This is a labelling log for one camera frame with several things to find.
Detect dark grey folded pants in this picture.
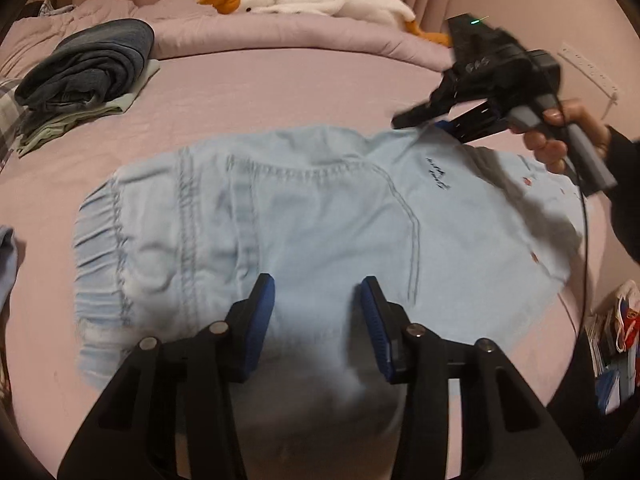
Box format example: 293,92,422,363
15,18,156,112

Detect light blue denim pants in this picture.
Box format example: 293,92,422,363
74,126,588,480

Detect light blue crumpled cloth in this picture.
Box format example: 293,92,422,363
0,226,20,313

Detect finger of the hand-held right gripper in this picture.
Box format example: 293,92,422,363
391,95,455,131
434,101,516,145

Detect light green folded garment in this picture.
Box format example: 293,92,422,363
17,59,161,157

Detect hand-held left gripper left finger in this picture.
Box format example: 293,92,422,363
57,273,277,480

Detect blue patterned cloth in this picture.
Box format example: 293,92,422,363
36,0,76,17

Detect white power strip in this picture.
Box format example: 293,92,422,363
559,42,621,102

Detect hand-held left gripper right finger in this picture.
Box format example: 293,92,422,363
354,276,585,480

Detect pink duvet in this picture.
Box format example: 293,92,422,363
0,0,456,92

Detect person's right hand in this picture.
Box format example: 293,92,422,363
520,99,612,177

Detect plaid pillow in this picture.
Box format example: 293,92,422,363
0,77,32,171

